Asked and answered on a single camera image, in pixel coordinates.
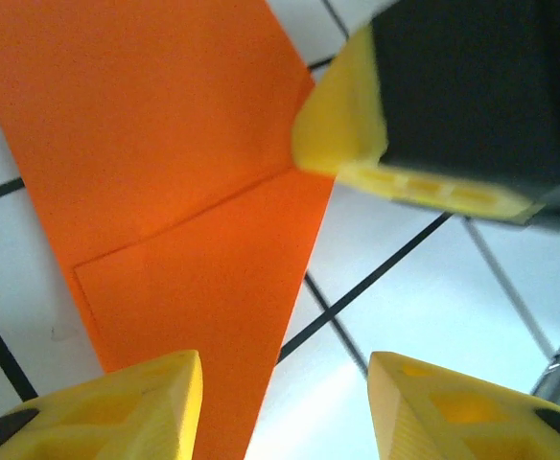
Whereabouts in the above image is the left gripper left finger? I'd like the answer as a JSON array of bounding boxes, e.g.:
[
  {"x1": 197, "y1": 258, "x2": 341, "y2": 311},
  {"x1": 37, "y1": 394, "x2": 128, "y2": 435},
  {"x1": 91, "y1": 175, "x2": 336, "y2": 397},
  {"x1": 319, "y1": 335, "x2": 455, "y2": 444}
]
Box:
[{"x1": 0, "y1": 349, "x2": 203, "y2": 460}]

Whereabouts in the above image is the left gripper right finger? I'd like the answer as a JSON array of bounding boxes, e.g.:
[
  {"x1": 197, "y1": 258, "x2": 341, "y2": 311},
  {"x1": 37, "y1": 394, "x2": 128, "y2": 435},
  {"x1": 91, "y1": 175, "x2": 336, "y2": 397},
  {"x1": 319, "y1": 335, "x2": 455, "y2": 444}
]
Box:
[{"x1": 366, "y1": 351, "x2": 560, "y2": 460}]

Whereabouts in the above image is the orange paper sheet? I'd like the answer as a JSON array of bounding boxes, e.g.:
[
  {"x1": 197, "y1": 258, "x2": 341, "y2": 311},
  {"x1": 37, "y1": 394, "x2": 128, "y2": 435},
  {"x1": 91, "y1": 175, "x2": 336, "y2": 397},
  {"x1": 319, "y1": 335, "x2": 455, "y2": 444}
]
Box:
[{"x1": 0, "y1": 0, "x2": 337, "y2": 460}]

